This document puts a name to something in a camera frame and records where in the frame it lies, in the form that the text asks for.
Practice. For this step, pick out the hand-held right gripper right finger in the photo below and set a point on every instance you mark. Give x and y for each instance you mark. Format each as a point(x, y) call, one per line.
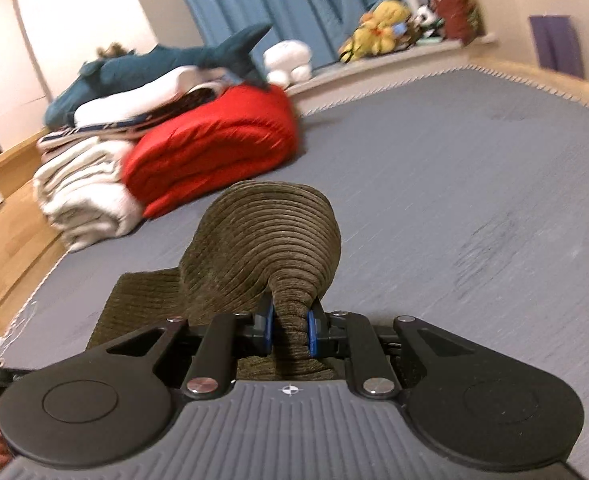
point(312, 332)

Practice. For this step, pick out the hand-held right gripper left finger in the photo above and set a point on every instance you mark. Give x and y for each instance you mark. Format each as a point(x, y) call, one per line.
point(269, 331)

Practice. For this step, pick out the white folded blanket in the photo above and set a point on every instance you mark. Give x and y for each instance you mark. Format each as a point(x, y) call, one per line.
point(79, 195)

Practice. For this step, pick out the red folded blanket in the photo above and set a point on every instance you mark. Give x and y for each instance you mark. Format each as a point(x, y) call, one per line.
point(214, 140)

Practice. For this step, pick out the grey bed mattress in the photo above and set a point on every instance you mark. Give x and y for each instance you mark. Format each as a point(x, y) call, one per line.
point(449, 185)

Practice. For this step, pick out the dark patterned folded cloth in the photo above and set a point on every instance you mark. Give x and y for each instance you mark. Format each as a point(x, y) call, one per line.
point(89, 132)

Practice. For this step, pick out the white pillow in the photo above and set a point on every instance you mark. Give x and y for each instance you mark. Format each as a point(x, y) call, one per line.
point(139, 97)

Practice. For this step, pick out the white plush toy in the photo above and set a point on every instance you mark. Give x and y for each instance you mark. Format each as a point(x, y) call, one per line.
point(287, 57)

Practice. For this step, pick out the window ledge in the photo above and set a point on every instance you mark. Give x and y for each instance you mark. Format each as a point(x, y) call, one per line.
point(399, 60)

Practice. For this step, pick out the teal shark plush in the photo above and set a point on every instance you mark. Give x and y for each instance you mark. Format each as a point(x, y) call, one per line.
point(124, 67)

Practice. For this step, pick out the yellow plush toy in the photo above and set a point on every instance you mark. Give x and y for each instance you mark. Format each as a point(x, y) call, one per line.
point(379, 30)

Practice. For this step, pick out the brown plush toy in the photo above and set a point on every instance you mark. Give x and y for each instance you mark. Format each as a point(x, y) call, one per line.
point(117, 51)

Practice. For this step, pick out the small white toy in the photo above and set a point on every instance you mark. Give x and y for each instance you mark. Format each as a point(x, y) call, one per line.
point(422, 12)

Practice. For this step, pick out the red cushion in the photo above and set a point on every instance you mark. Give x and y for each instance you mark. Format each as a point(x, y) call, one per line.
point(452, 0)

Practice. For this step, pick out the purple cloth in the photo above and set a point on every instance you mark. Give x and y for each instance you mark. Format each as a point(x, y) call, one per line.
point(557, 45)

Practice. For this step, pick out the wooden bed frame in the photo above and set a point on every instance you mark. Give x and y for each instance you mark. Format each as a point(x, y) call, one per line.
point(549, 82)

